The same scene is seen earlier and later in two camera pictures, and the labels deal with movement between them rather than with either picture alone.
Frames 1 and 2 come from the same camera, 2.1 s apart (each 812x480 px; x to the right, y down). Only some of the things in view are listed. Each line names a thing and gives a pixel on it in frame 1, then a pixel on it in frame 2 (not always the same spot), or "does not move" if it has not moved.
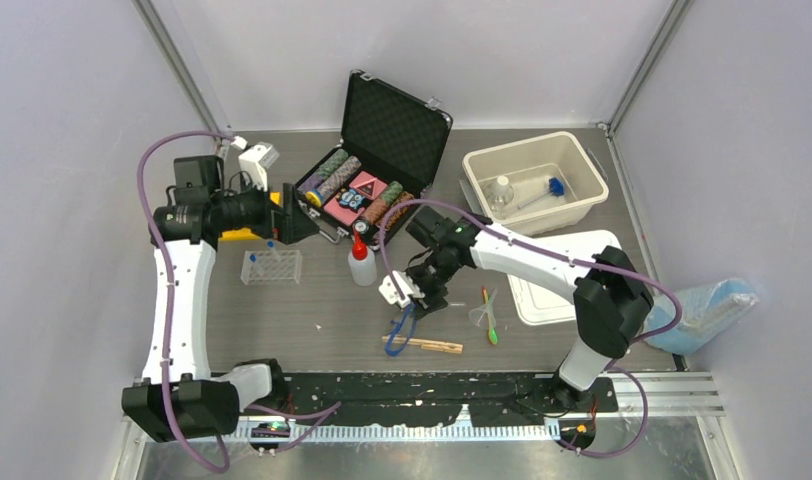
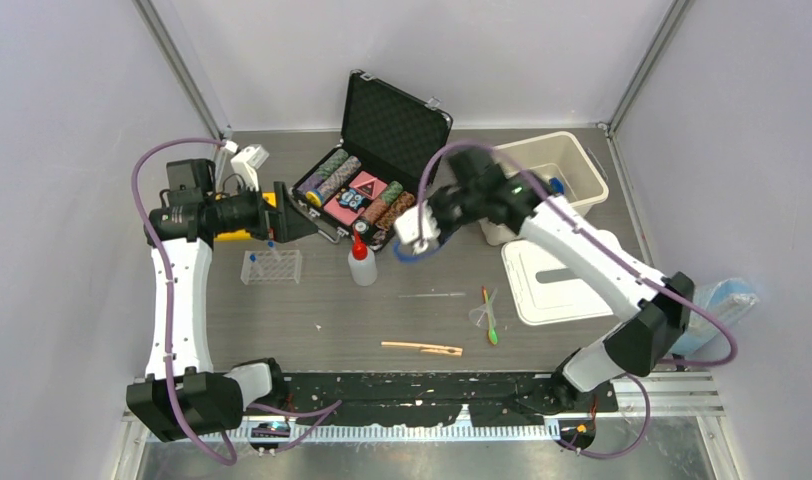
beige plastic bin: [539, 186] does not move
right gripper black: [434, 300] -> [432, 201]
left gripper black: [291, 220] does not move
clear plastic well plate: [272, 265] does not move
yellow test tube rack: [246, 234] does not move
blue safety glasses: [413, 326] -> [413, 258]
